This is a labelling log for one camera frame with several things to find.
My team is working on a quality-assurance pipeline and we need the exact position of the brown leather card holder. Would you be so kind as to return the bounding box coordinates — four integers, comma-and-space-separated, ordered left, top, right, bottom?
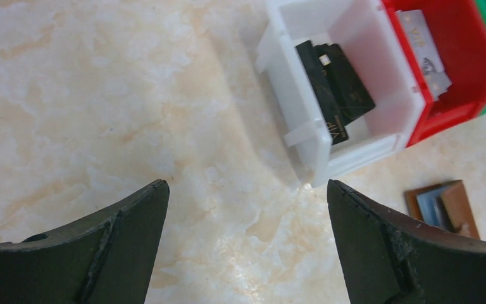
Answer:
404, 180, 480, 240

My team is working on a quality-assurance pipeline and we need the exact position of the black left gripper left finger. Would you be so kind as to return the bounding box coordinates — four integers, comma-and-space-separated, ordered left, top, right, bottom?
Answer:
0, 180, 170, 303

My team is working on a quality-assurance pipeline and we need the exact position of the translucent white plastic bin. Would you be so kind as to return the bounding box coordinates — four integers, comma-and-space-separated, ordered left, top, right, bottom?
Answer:
256, 1, 425, 187

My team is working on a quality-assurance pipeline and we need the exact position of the white VIP card stack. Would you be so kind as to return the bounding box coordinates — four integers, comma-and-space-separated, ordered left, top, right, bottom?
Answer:
396, 9, 452, 101

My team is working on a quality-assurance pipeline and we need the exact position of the red plastic bin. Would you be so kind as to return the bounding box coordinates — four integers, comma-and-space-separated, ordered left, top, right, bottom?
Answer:
382, 0, 486, 146

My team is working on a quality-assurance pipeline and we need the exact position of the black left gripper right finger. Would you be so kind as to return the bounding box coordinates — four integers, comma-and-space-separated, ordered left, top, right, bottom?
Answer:
327, 180, 486, 303

